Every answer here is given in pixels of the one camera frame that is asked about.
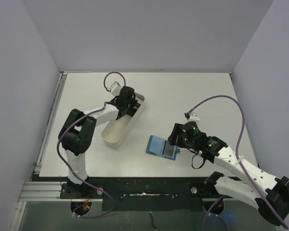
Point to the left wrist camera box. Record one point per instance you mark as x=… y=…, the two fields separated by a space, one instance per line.
x=115 y=89

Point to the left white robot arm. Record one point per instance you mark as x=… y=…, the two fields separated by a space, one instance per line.
x=76 y=137

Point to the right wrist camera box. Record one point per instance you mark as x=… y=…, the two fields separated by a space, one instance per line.
x=192 y=117

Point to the blue card holder wallet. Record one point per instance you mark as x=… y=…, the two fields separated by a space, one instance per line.
x=156 y=145

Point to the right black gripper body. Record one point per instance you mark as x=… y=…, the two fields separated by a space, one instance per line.
x=174 y=135

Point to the grey magnetic stripe card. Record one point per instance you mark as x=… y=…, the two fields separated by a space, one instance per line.
x=169 y=150

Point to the white oblong plastic tray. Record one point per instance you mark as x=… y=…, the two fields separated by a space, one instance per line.
x=116 y=131

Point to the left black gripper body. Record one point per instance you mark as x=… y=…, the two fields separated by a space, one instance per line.
x=131 y=104

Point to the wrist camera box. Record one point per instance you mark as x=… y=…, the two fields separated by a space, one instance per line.
x=192 y=117
x=115 y=89

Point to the aluminium frame rail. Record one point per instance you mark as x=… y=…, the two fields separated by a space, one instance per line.
x=39 y=189

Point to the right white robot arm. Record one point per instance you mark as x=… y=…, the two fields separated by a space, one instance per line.
x=255 y=187

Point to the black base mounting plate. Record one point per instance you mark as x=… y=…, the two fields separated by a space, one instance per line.
x=145 y=194

